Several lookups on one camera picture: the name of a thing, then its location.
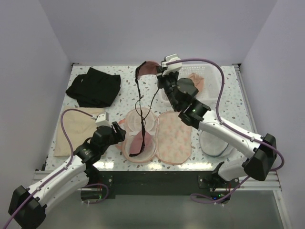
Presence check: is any white plastic basket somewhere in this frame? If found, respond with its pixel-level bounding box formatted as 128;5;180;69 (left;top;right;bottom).
178;64;221;106

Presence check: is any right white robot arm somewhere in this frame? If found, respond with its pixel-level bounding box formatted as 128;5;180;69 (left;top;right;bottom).
157;58;277;187

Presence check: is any tulip print mesh laundry bag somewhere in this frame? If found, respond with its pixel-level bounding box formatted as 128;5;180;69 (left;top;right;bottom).
117;108;192;165

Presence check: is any black garment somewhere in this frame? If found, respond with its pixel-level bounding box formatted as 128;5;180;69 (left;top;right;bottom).
66;68;121;108

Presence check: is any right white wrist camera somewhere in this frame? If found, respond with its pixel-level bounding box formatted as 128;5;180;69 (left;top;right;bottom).
161;54;182;76

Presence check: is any round white mesh laundry bag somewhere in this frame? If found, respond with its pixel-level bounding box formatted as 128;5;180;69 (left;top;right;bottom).
200;131;234;158

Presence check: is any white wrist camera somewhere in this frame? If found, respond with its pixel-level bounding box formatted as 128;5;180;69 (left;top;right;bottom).
92;112;111;127
161;54;182;76

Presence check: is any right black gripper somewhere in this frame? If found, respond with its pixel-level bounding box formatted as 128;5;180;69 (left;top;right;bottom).
156;65;180;110

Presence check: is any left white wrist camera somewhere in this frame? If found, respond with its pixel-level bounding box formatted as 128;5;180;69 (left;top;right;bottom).
92;112;111;127

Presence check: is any pink beige bra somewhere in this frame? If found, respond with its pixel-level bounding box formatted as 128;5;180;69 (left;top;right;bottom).
188;73;204;93

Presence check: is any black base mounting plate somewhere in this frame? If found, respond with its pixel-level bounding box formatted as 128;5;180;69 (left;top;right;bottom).
81;169;239;200

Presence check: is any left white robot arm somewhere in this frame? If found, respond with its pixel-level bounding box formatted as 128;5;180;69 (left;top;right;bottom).
8;122;126;229

